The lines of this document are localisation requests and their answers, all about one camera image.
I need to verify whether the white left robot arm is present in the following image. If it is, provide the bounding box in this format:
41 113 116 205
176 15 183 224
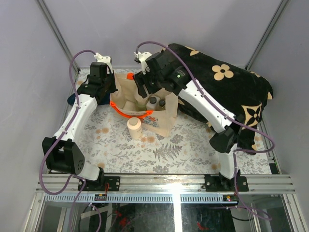
42 60 117 191

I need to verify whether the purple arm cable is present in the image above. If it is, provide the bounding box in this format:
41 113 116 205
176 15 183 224
134 41 276 220
38 49 102 232

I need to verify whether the beige canvas tote bag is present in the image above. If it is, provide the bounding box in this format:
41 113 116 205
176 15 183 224
110 73 178 137

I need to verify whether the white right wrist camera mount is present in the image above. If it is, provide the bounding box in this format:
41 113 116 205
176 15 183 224
134 51 152 74

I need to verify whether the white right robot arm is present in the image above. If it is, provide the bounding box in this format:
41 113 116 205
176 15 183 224
134 51 243 191

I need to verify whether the aluminium front rail frame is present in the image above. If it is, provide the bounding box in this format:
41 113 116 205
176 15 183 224
23 174 309 232

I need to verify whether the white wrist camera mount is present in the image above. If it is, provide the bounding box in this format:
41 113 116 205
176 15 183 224
134 51 152 74
94 53 112 70

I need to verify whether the white square bottle black cap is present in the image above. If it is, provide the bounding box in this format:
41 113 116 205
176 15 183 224
146 96 159 111

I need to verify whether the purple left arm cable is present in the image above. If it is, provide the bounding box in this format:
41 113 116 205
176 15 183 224
38 49 102 232

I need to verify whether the clear square bottle black cap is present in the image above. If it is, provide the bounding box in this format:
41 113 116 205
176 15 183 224
158 99 166 111

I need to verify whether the dark blue cloth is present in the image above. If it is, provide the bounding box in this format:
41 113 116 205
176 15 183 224
67 93 79 106

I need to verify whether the short beige cylindrical bottle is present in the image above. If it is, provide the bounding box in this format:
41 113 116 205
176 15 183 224
123 101 137 111

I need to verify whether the floral patterned table mat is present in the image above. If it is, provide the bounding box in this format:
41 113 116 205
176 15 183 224
52 68 272 174

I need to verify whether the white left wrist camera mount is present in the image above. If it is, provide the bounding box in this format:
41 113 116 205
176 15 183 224
94 53 112 70

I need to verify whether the green cylindrical bottle beige cap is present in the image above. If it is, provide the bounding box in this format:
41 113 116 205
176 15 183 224
136 98 148 111

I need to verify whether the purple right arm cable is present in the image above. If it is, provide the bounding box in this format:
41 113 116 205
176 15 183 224
134 41 276 220

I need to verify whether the black floral plush blanket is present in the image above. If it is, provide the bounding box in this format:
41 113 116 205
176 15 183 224
161 43 274 155

